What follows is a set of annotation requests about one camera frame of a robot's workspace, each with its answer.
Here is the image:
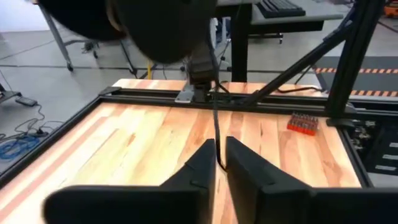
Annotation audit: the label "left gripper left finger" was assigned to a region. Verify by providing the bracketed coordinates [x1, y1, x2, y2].
[43, 139, 217, 224]

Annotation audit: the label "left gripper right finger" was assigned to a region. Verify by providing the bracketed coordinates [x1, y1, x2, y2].
[226, 136, 398, 224]

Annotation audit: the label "thin dark cord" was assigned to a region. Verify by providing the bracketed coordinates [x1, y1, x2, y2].
[212, 83, 227, 172]

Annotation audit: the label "red connector block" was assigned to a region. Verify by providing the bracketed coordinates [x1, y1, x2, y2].
[286, 112, 320, 137]

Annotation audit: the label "black electronics box white labels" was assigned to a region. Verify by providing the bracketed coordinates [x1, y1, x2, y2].
[345, 119, 398, 175]

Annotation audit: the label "silver mounting plate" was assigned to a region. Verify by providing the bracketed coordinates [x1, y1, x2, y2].
[175, 85, 195, 104]

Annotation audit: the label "black power strip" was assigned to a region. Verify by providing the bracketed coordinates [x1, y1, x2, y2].
[15, 96, 38, 107]

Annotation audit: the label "grey metal rolling stand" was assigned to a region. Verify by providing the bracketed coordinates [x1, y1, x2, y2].
[39, 2, 137, 77]

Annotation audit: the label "black keyboard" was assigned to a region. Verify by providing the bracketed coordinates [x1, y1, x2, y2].
[256, 0, 307, 19]

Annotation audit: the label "black aluminium table frame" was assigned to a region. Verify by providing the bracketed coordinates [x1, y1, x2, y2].
[0, 0, 398, 187]

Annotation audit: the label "brown cable with plug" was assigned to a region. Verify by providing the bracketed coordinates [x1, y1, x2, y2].
[276, 86, 324, 94]

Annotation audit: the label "yellow floor cable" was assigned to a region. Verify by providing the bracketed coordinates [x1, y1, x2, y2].
[146, 60, 156, 80]

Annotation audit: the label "coiled blue cable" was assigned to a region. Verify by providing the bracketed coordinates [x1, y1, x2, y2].
[0, 135, 41, 161]

